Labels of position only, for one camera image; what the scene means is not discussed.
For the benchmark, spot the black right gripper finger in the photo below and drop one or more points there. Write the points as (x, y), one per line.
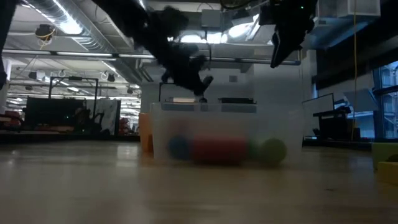
(284, 46)

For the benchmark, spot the crimson cylinder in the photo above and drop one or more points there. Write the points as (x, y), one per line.
(219, 150)

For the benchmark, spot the blue ball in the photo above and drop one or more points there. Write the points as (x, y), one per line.
(179, 147)

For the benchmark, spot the green ball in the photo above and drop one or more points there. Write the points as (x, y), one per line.
(273, 151)

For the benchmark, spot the light green rectangular block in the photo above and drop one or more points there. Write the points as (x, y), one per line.
(384, 151)

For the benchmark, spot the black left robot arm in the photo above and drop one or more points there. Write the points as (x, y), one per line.
(124, 15)

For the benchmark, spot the light flat box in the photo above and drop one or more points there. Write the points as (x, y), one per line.
(182, 99)

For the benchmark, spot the black flat device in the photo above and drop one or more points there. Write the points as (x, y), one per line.
(236, 100)

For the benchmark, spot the clear plastic bin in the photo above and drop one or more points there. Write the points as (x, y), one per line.
(217, 124)

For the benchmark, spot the grey ceiling box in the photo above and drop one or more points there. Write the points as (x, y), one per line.
(211, 18)

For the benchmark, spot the orange plastic bin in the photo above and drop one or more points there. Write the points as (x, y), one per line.
(145, 133)

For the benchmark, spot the red equipment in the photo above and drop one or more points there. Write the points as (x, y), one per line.
(124, 127)

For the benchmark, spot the white patterned panel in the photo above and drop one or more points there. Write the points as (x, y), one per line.
(107, 115)

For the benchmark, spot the grey monitor screen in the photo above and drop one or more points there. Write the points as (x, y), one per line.
(317, 115)

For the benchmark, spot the grey ceiling pipe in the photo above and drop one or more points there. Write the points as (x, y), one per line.
(84, 54)

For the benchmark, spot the black desk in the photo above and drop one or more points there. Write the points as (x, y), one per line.
(332, 124)

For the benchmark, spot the dark equipment bench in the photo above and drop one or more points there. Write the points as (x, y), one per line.
(53, 112)

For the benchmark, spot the white duct box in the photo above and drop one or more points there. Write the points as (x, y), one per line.
(357, 7)

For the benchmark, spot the silver ventilation duct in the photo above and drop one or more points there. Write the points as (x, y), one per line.
(87, 34)

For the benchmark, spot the black frame rig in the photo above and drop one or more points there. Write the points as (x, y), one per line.
(74, 78)

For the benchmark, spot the window with dark frame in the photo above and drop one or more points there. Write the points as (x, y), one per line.
(377, 102)

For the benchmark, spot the black dome camera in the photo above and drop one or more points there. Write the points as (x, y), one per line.
(45, 32)

